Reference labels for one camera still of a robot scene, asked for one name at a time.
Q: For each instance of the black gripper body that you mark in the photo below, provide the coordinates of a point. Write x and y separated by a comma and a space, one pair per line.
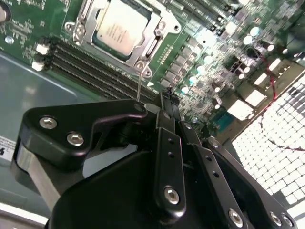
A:
107, 195

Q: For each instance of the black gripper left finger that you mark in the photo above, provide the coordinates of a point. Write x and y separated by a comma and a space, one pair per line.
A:
59, 119

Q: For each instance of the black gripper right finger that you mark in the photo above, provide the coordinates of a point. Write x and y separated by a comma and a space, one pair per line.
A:
214, 167

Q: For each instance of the silver-topped CPU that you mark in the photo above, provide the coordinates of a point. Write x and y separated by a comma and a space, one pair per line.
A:
119, 26

